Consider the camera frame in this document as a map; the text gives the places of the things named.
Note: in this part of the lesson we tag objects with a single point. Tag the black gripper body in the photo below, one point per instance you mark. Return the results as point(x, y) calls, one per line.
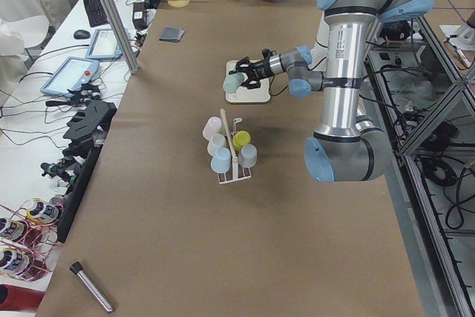
point(260, 69)

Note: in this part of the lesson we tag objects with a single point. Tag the black computer mouse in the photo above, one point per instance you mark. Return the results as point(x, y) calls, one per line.
point(81, 34)

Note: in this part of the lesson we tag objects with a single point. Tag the cream white cup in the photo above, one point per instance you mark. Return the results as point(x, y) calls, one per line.
point(216, 141)

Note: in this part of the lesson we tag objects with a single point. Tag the cream rabbit print tray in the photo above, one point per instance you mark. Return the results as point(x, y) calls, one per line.
point(244, 95)

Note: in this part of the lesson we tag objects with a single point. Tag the light blue cup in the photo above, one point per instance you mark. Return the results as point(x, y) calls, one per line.
point(221, 160)

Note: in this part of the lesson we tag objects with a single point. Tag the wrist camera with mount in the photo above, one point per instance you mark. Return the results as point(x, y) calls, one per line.
point(265, 52)

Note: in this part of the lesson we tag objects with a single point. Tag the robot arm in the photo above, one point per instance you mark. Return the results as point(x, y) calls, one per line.
point(346, 145)

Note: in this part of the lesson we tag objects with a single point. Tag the grey folded cloth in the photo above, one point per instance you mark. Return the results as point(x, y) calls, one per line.
point(171, 34)

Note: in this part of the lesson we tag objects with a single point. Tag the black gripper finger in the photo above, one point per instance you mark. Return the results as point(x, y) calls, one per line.
point(252, 80)
point(244, 65)

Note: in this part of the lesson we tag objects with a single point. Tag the grey cup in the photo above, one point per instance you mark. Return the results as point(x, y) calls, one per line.
point(248, 155)

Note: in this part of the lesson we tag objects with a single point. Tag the blue teach pendant near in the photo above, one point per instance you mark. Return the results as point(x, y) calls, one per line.
point(70, 76)

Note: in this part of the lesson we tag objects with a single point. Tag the pink cup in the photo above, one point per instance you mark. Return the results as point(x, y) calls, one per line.
point(212, 127)

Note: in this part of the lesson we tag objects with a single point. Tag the metal tube with black cap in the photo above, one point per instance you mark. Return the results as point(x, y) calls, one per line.
point(77, 269)

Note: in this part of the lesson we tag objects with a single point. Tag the black tool holder stand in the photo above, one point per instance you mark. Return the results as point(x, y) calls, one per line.
point(81, 128)

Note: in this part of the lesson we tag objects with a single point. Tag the aluminium frame post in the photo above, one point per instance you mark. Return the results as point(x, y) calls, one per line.
point(120, 34)

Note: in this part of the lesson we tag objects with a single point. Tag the green cup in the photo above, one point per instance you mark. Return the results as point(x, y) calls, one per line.
point(232, 82)

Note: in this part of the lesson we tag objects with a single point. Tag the blue teach pendant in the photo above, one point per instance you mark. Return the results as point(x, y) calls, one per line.
point(70, 76)
point(103, 46)

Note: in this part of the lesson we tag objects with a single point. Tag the blue teach pendant far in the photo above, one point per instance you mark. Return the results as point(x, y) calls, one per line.
point(103, 46)

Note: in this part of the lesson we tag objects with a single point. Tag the yellow cup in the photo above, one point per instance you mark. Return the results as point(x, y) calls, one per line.
point(240, 139)

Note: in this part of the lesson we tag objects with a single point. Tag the white wire cup rack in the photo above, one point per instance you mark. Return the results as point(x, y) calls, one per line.
point(238, 172)

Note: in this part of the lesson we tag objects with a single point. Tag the black keyboard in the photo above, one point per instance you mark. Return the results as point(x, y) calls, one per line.
point(95, 13)

